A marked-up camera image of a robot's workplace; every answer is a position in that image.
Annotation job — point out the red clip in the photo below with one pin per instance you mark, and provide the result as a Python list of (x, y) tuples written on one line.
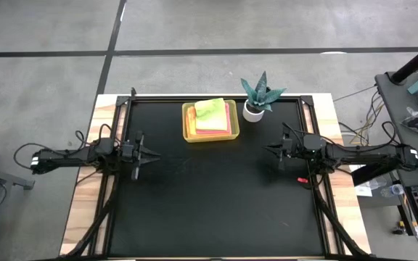
[(302, 180)]

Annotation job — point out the pink microfiber towel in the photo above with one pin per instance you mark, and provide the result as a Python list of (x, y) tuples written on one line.
[(228, 123)]

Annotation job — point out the white paper sheet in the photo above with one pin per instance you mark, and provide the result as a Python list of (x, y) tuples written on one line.
[(363, 191)]

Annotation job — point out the dark grey side desk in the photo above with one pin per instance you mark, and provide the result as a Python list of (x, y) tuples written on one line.
[(394, 108)]

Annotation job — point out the teal box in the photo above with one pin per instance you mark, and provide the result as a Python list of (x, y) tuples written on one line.
[(417, 86)]

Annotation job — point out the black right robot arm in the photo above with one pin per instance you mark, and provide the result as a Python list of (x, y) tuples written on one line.
[(357, 154)]

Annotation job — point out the artificial plant in white pot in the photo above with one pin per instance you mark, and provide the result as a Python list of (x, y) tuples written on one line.
[(253, 114)]

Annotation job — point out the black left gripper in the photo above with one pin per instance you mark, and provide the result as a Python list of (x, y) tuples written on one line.
[(139, 156)]

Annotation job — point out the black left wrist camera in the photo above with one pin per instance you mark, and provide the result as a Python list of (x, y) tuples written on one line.
[(127, 150)]

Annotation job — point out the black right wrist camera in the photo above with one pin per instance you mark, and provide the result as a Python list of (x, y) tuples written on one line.
[(314, 142)]

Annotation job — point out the clear plastic bottle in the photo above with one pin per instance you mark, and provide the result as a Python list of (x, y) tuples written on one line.
[(394, 190)]

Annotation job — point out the black pole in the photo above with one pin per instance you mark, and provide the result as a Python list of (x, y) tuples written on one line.
[(416, 61)]

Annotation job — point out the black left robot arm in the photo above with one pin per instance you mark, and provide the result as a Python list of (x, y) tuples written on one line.
[(71, 157)]

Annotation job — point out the black aluminium table frame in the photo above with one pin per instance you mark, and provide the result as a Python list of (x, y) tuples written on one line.
[(151, 98)]

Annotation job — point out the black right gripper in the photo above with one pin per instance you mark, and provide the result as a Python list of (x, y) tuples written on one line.
[(286, 152)]

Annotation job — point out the yellow plastic bin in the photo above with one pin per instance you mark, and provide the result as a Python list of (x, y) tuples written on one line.
[(235, 123)]

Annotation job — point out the green microfiber towel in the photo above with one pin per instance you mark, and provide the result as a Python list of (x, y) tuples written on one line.
[(210, 114)]

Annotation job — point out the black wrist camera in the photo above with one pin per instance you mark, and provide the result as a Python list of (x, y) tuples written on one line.
[(127, 150), (314, 142)]

